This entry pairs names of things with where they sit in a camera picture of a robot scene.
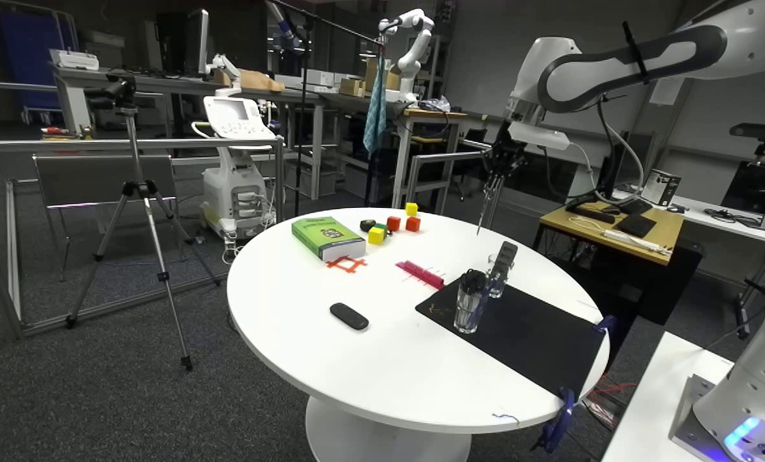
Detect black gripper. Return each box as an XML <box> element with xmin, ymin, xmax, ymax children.
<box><xmin>479</xmin><ymin>122</ymin><xmax>532</xmax><ymax>197</ymax></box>

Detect metal scissors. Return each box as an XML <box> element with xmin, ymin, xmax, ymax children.
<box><xmin>471</xmin><ymin>174</ymin><xmax>502</xmax><ymax>240</ymax></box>

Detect white robot base platform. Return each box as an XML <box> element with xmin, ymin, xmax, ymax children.
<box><xmin>599</xmin><ymin>330</ymin><xmax>737</xmax><ymax>462</ymax></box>

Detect clear glass cup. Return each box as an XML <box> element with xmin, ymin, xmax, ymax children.
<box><xmin>482</xmin><ymin>251</ymin><xmax>522</xmax><ymax>303</ymax></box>
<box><xmin>452</xmin><ymin>269</ymin><xmax>489</xmax><ymax>336</ymax></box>

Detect gray metal railing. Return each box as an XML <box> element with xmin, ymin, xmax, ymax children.
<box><xmin>403</xmin><ymin>138</ymin><xmax>511</xmax><ymax>215</ymax></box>

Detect white leg side table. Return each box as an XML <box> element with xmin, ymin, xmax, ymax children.
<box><xmin>391</xmin><ymin>106</ymin><xmax>471</xmax><ymax>212</ymax></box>

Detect pink comb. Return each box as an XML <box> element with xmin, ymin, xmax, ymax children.
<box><xmin>393</xmin><ymin>260</ymin><xmax>447</xmax><ymax>292</ymax></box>

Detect blue hanging towel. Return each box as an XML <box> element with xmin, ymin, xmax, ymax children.
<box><xmin>359</xmin><ymin>81</ymin><xmax>393</xmax><ymax>161</ymax></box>

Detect black rectangular mat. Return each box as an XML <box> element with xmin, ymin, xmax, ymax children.
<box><xmin>412</xmin><ymin>268</ymin><xmax>615</xmax><ymax>403</ymax></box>

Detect orange plastic clip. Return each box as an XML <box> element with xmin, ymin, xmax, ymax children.
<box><xmin>326</xmin><ymin>254</ymin><xmax>369</xmax><ymax>277</ymax></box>

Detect wooden top desk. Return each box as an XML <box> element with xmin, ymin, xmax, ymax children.
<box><xmin>539</xmin><ymin>197</ymin><xmax>688</xmax><ymax>263</ymax></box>

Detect green book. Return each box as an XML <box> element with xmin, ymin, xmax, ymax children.
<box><xmin>290</xmin><ymin>213</ymin><xmax>369</xmax><ymax>264</ymax></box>

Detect black oval remote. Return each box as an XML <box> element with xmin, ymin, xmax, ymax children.
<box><xmin>326</xmin><ymin>301</ymin><xmax>373</xmax><ymax>333</ymax></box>

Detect black boom light stand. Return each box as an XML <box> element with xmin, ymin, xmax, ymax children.
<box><xmin>265</xmin><ymin>0</ymin><xmax>388</xmax><ymax>218</ymax></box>

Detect tan cardboard box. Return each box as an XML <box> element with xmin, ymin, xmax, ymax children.
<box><xmin>231</xmin><ymin>69</ymin><xmax>290</xmax><ymax>95</ymax></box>

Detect white medical cart machine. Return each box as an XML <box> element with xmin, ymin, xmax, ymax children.
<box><xmin>190</xmin><ymin>91</ymin><xmax>281</xmax><ymax>244</ymax></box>

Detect clear plastic bottle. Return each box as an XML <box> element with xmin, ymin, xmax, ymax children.
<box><xmin>219</xmin><ymin>215</ymin><xmax>242</xmax><ymax>268</ymax></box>

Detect long gray workbench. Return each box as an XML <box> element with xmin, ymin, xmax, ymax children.
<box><xmin>50</xmin><ymin>64</ymin><xmax>385</xmax><ymax>213</ymax></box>

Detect small white box device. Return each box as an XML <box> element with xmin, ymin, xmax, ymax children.
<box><xmin>49</xmin><ymin>50</ymin><xmax>103</xmax><ymax>75</ymax></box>

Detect blue panel cart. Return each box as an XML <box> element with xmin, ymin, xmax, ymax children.
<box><xmin>0</xmin><ymin>2</ymin><xmax>83</xmax><ymax>114</ymax></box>

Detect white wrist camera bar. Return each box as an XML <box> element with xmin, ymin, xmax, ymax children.
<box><xmin>506</xmin><ymin>122</ymin><xmax>572</xmax><ymax>158</ymax></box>

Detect black camera stand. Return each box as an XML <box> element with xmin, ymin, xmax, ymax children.
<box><xmin>726</xmin><ymin>122</ymin><xmax>765</xmax><ymax>339</ymax></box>

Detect white round table pedestal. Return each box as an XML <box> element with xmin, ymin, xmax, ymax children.
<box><xmin>302</xmin><ymin>394</ymin><xmax>474</xmax><ymax>462</ymax></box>

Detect gray metal frame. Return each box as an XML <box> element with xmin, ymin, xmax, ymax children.
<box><xmin>0</xmin><ymin>133</ymin><xmax>290</xmax><ymax>339</ymax></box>

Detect black camera tripod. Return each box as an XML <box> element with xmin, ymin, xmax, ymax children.
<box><xmin>62</xmin><ymin>75</ymin><xmax>197</xmax><ymax>376</ymax></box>

